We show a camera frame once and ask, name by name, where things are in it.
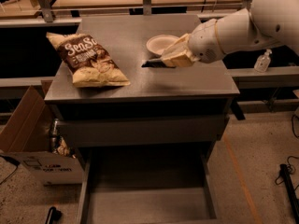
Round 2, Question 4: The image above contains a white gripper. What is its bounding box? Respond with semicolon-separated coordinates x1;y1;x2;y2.
161;19;225;67

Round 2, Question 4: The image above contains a blue rxbar blueberry bar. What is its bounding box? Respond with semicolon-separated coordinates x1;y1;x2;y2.
142;59;167;68

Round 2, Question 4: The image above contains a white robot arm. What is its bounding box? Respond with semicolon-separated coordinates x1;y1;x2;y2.
162;0;299;67

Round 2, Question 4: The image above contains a grey drawer cabinet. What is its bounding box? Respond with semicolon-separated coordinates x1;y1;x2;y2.
45;14;239;156

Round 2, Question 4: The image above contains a grey top drawer front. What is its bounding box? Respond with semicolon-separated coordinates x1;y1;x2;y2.
58;115;229;147

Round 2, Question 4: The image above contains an open grey middle drawer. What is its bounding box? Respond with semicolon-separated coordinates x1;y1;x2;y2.
76;145;222;224

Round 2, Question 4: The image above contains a white paper bowl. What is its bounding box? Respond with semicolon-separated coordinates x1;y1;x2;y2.
146;35;178;56

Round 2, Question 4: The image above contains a clear sanitizer pump bottle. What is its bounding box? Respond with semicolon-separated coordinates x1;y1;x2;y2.
254;49;272;73

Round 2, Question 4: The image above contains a sea salt chips bag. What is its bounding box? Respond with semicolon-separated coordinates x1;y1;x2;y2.
46;33;130;88

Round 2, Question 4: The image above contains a metal can in box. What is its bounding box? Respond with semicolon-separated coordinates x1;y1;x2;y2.
50;119;60;153

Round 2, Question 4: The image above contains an open cardboard box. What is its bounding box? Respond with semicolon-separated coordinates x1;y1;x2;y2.
0;86;83;185

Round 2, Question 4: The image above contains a black power strip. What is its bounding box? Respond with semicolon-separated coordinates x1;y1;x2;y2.
279;164;299;224

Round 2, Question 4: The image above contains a black object at bottom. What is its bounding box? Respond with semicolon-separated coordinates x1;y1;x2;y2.
45;206;62;224

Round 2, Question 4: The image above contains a metal railing frame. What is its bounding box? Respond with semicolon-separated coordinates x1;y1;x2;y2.
0;0;251;27

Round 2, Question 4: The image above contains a black cable on floor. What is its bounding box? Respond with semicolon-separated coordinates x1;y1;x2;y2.
275;114;299;186

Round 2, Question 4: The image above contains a black cable at left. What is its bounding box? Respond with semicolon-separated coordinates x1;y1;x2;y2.
0;154;21;186

